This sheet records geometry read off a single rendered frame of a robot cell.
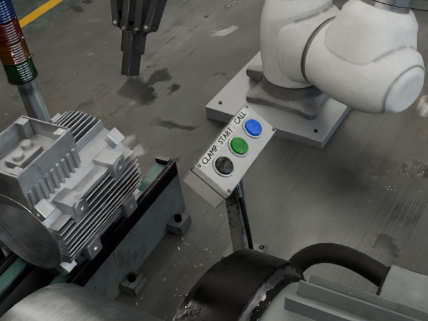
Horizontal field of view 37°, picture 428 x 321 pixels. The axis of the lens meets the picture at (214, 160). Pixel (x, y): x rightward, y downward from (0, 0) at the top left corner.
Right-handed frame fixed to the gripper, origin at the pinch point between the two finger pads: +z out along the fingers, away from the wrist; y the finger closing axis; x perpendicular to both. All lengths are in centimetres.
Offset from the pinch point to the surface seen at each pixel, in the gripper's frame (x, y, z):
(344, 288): -44, 53, 8
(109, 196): -7.0, 3.6, 22.1
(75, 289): -31.4, 18.8, 24.3
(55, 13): 216, -223, 10
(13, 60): 7.0, -34.2, 6.7
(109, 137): -4.5, 0.6, 13.4
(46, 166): -17.0, -0.6, 16.5
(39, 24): 204, -224, 17
